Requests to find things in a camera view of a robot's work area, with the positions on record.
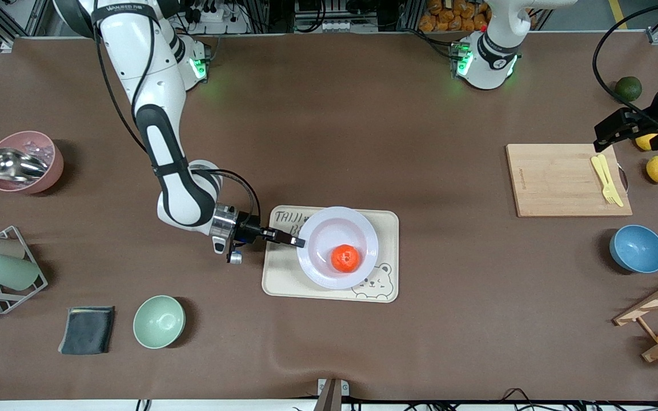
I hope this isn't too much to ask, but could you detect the orange mandarin fruit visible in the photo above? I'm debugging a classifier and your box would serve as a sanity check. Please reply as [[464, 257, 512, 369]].
[[331, 244, 361, 273]]

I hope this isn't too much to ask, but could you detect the shiny metal scoop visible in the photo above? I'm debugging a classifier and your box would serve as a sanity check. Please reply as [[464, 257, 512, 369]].
[[0, 148, 50, 182]]

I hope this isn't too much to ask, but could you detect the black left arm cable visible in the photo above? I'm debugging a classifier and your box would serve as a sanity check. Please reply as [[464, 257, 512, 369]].
[[592, 0, 658, 118]]

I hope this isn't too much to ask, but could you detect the dark green avocado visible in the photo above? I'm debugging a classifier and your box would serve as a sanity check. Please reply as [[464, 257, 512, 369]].
[[615, 76, 643, 104]]

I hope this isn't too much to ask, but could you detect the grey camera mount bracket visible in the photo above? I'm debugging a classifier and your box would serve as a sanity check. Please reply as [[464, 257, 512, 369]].
[[313, 378, 350, 411]]

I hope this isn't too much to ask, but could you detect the wooden cutting board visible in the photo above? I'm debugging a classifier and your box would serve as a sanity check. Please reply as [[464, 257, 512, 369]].
[[505, 143, 633, 218]]

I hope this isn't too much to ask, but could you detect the grey wire cup rack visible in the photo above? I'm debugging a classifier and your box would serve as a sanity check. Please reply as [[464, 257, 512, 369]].
[[0, 225, 49, 315]]

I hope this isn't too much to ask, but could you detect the dark grey folded cloth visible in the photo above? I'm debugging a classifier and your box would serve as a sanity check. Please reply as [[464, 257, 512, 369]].
[[58, 306, 116, 356]]

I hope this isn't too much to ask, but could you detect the mint green bowl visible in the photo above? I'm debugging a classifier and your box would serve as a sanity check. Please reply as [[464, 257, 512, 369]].
[[133, 295, 186, 349]]

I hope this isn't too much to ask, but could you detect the lavender round plate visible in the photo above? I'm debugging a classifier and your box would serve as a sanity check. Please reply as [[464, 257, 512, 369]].
[[296, 206, 379, 291]]

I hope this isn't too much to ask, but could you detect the beige bear print tray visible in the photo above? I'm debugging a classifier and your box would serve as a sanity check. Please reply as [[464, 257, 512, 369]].
[[262, 205, 400, 303]]

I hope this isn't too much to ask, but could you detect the blue bowl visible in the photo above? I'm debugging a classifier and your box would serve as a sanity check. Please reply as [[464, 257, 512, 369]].
[[609, 224, 658, 274]]

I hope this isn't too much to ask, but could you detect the white power strip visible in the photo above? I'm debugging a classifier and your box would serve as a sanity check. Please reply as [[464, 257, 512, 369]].
[[183, 6, 250, 34]]

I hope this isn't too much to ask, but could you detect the bag of orange fruits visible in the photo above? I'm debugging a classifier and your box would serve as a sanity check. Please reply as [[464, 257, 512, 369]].
[[419, 0, 490, 33]]

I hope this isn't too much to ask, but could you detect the pink bowl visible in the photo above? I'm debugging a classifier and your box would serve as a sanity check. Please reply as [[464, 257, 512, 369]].
[[0, 131, 65, 195]]

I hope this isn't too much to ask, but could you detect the wooden mug rack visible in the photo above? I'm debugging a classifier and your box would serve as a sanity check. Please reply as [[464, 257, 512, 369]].
[[613, 268, 658, 363]]

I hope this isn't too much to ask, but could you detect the mint green cup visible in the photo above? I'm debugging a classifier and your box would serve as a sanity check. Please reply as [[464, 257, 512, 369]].
[[0, 253, 40, 291]]

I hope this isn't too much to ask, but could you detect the yellow plastic fork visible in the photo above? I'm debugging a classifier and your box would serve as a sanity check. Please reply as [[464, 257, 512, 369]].
[[591, 155, 618, 205]]

